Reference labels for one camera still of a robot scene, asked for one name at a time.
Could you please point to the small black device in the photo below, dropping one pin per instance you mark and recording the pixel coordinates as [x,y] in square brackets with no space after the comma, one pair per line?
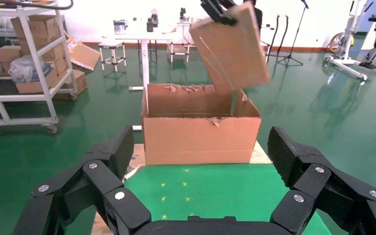
[182,13]

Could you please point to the printed cardboard box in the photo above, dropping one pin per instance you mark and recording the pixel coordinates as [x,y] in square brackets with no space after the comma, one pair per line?
[77,84]

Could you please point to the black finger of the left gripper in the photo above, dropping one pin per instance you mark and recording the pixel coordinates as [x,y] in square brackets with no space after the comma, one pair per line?
[218,11]

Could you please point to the tall cardboard box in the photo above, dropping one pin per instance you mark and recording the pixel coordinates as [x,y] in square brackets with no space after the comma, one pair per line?
[38,32]

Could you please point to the black tripod stand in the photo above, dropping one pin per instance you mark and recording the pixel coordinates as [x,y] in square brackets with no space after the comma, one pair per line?
[290,60]

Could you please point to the metal pot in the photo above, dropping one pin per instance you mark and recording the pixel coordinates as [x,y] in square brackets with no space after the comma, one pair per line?
[120,27]

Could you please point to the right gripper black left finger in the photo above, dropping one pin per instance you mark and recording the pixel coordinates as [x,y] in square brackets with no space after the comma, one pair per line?
[77,194]

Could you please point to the clear plastic bag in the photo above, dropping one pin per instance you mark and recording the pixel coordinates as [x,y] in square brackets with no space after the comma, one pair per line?
[25,68]

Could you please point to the green cloth with yellow marks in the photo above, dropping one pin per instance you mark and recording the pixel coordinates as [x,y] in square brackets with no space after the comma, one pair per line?
[223,191]

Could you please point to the small cardboard box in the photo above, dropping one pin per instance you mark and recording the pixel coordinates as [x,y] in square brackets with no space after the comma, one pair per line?
[6,55]
[233,55]

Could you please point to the wide cardboard box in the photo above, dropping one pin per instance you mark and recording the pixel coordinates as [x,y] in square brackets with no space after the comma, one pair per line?
[29,87]

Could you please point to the small flat cardboard box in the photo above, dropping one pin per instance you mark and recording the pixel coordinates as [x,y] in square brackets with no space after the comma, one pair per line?
[6,55]

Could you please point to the black tabletop device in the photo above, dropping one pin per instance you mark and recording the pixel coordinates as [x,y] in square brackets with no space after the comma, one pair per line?
[155,18]

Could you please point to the white desk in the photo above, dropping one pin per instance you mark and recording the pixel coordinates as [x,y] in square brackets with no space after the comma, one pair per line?
[145,61]

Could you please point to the dark bottle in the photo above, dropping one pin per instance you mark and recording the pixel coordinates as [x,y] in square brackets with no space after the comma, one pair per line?
[149,26]

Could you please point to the person in black clothes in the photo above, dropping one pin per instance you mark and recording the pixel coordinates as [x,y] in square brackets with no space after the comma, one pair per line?
[257,16]

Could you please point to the white shelf cart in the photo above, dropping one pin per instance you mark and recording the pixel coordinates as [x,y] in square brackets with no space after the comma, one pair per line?
[29,97]

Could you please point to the white square stool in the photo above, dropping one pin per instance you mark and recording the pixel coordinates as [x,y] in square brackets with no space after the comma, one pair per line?
[178,48]
[111,45]

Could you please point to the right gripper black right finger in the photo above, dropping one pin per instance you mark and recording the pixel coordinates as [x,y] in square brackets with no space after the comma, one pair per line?
[330,194]

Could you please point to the loose flat cardboard sheet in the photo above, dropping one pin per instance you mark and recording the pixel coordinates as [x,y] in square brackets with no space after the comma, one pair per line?
[84,56]

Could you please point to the large open cardboard carton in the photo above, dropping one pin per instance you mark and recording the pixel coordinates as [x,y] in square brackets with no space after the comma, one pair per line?
[201,142]

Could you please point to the white machine frame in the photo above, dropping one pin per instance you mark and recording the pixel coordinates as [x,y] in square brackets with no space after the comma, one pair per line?
[348,61]

